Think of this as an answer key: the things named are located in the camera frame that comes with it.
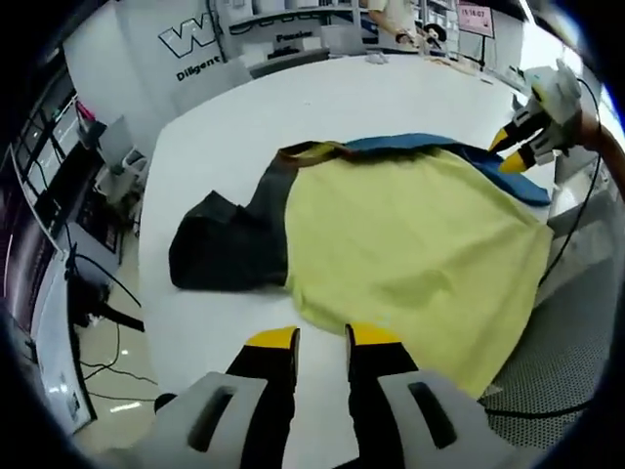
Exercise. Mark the small pink display screen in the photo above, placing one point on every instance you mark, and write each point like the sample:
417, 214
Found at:
476, 22

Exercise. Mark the grey office chair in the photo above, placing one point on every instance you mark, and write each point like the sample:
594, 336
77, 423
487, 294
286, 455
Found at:
119, 146

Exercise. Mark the grey mesh chair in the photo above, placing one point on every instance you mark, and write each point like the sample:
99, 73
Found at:
552, 352

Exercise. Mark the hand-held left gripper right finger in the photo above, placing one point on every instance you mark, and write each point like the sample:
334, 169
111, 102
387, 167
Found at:
376, 366

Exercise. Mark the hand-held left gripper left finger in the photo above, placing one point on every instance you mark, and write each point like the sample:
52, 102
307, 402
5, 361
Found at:
263, 371

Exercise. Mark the black stand base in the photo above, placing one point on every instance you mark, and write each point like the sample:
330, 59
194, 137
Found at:
122, 320

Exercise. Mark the yellow blue black garment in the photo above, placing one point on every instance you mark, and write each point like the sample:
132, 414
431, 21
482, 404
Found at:
415, 244

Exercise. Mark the pink hanging bag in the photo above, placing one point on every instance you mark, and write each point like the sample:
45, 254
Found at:
89, 122

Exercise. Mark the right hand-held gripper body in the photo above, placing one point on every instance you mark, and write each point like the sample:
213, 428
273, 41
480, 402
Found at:
556, 93

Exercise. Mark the black equipment case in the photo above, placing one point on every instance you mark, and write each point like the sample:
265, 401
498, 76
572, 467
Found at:
100, 225

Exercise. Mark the white storage shelf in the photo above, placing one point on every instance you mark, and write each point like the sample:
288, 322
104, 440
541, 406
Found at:
293, 18

